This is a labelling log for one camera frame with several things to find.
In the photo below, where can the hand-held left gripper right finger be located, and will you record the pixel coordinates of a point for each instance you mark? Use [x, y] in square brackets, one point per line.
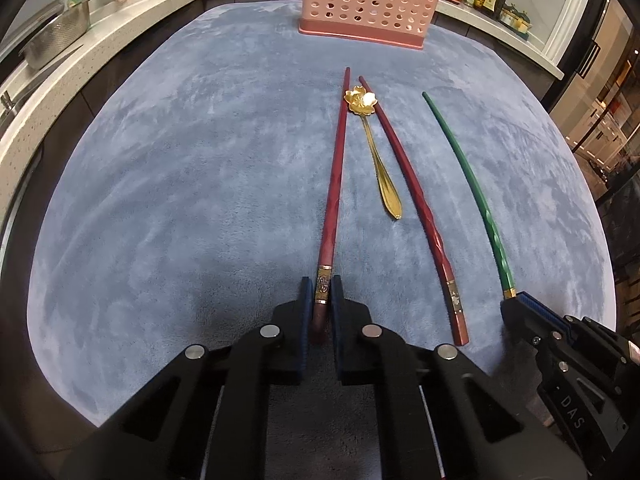
[339, 320]

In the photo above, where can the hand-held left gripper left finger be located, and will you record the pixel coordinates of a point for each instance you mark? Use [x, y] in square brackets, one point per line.
[304, 320]

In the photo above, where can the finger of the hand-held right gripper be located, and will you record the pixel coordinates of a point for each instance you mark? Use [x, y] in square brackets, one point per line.
[520, 320]
[542, 306]

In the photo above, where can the green chopstick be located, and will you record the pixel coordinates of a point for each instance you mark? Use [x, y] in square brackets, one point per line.
[475, 190]

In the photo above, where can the dark red chopstick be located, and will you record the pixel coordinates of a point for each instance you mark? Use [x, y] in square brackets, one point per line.
[332, 185]
[415, 190]

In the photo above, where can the pink perforated utensil holder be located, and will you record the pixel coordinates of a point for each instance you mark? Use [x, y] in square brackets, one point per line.
[370, 0]

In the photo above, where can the gold flower spoon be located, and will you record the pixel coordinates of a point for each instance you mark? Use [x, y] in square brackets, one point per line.
[376, 160]

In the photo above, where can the blue velvet table cloth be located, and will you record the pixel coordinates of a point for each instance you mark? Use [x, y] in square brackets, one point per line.
[175, 210]

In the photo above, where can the condiment jar set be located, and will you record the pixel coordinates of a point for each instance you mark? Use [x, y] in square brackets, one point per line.
[516, 19]

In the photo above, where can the steel colander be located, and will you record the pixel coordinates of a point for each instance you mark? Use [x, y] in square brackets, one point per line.
[55, 37]

